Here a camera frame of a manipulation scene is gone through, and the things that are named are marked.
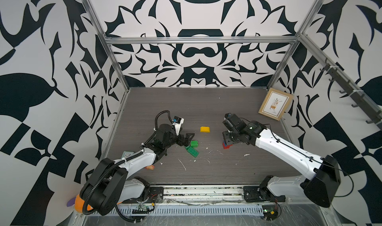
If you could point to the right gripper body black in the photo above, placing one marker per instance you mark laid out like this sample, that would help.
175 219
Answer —
230 137

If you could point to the light green square lego brick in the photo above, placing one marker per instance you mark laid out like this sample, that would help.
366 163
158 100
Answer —
194 143

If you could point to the small teal alarm clock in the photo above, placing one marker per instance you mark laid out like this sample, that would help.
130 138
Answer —
126 154

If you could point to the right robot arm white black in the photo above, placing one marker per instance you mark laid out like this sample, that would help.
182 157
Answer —
319 178

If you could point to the small circuit board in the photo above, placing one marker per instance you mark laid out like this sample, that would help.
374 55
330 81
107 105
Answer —
271 212
142 209

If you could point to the yellow curved lego brick far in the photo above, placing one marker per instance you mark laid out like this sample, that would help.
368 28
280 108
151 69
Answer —
205 129

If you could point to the red long lego brick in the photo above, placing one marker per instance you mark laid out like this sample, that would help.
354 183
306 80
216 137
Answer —
226 146

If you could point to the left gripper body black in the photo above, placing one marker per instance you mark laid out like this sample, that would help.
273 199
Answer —
172 140

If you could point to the orange purple object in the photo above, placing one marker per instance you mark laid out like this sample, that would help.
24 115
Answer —
76 202

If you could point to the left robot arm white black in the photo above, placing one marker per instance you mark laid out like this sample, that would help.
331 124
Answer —
110 183

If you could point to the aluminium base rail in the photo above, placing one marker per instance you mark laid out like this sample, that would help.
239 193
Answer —
231 193

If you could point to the dark green wide lego brick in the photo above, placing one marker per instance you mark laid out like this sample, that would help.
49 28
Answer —
192 151

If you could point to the small colourful toy figure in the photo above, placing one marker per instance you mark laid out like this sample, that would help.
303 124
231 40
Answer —
151 167

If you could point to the wooden framed picture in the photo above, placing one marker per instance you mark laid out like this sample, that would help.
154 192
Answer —
275 104

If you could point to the wall hook rail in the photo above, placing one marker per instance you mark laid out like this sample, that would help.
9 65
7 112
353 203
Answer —
360 98

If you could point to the small circuit board left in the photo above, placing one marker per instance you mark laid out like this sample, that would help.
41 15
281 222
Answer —
142 209

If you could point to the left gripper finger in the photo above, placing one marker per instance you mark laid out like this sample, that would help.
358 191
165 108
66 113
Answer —
186 143
189 136

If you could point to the white slotted cable duct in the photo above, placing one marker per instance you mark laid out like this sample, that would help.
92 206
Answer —
199 210

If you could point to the small circuit board right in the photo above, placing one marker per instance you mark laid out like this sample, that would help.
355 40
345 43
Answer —
271 212

